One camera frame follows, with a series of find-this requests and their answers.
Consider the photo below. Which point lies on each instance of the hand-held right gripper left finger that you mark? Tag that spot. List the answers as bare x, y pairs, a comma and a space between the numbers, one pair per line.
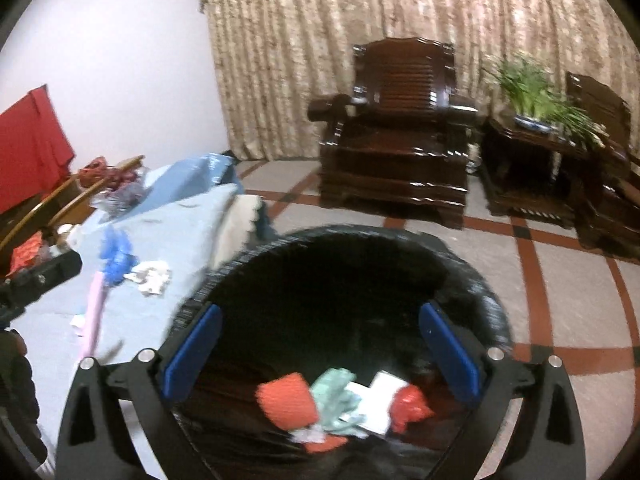
192, 355

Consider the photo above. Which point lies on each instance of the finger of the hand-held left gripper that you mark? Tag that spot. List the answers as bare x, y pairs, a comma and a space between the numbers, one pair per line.
47, 270

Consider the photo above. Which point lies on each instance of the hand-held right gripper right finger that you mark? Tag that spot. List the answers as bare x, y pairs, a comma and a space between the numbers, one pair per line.
452, 355

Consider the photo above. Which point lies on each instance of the red plastic wrapper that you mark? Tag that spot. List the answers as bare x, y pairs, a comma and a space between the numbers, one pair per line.
410, 407

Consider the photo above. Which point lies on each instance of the light blue paper cup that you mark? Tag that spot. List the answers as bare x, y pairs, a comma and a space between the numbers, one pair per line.
380, 400

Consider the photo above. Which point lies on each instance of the trash bin with black liner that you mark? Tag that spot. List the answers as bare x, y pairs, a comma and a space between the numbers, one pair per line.
350, 285

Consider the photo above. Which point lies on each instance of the green rubber glove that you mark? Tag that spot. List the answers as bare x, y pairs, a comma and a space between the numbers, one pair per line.
335, 395

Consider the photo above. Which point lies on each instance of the large white tissue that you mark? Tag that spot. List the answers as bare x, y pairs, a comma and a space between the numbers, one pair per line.
305, 434

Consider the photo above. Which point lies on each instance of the red patterned packet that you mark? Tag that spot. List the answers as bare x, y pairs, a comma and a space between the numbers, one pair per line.
27, 255

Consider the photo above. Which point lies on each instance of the small crumpled white tissue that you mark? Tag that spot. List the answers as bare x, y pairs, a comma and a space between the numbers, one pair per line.
77, 322

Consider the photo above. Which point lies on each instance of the blue plastic bag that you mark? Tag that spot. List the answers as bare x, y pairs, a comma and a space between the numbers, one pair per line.
190, 180
117, 257

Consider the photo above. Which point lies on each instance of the person's dark padded jacket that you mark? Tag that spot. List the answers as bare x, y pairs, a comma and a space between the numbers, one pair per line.
20, 400

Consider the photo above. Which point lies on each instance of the red decorative item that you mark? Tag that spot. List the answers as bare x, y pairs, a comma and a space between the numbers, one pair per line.
95, 167

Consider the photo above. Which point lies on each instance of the red cloth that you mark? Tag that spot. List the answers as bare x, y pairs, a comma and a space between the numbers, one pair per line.
30, 150

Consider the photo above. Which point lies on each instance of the grey-blue table blanket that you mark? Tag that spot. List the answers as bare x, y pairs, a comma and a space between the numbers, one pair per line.
165, 230

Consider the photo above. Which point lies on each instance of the cream scalloped tablecloth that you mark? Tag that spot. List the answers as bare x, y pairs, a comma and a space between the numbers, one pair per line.
245, 220

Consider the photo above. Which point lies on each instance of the dark wooden side table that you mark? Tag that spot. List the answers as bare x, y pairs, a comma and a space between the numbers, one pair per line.
525, 180

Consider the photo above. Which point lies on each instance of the dark wooden armchair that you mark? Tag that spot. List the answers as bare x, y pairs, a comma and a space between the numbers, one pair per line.
605, 185
395, 160

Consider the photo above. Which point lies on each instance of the blue and white plant pot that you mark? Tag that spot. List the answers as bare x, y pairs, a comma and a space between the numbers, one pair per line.
532, 123

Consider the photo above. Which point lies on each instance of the green potted plant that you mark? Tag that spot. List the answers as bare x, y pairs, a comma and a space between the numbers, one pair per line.
535, 90

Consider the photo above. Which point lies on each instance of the beige patterned curtain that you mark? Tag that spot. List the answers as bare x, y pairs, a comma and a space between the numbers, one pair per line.
400, 35

